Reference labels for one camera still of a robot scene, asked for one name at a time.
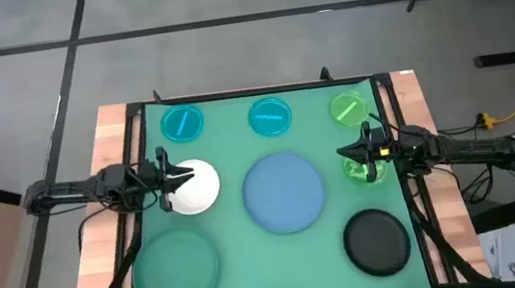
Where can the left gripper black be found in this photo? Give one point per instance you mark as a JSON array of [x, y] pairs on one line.
[[167, 197]]

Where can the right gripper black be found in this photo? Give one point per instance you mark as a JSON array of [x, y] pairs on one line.
[[371, 168]]

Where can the small translucent green plate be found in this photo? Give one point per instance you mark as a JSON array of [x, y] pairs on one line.
[[355, 174], [340, 102]]

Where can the white plastic plate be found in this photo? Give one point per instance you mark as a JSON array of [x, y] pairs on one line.
[[205, 194]]

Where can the small translucent cyan plate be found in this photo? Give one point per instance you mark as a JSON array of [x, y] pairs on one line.
[[271, 127], [172, 133]]

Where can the black plastic plate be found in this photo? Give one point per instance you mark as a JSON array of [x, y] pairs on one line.
[[377, 243]]

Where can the large teal plastic plate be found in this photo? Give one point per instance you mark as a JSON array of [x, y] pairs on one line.
[[177, 271]]

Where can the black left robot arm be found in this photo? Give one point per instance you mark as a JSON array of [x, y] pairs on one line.
[[67, 192]]

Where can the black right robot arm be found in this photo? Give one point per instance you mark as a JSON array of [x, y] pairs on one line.
[[466, 152]]

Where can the large blue plastic plate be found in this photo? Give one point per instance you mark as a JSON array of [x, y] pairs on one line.
[[284, 193]]

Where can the green table mat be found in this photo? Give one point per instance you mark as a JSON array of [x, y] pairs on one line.
[[255, 270]]

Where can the white printed cardboard box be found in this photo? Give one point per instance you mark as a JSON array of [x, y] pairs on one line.
[[510, 251]]

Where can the black frame clamp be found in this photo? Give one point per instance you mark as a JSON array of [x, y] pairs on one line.
[[325, 74], [157, 98]]

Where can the black metal table frame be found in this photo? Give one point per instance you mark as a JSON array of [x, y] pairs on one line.
[[255, 91]]

